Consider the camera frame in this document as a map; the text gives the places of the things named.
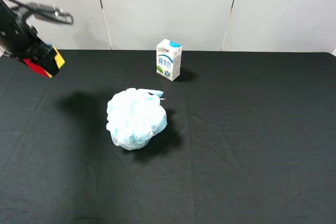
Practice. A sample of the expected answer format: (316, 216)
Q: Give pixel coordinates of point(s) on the black tablecloth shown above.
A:
(250, 139)

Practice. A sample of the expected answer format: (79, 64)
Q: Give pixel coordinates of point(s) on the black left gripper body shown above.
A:
(18, 39)

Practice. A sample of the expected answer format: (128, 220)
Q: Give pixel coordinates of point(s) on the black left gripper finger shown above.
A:
(43, 60)

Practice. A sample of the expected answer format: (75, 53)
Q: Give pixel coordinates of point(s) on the light blue bath loofah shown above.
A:
(134, 116)

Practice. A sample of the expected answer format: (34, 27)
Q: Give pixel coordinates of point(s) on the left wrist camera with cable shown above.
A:
(47, 13)

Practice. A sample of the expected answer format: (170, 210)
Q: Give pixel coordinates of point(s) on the colourful puzzle cube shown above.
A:
(50, 62)

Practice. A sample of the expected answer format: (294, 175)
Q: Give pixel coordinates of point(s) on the white blue milk carton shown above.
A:
(168, 59)

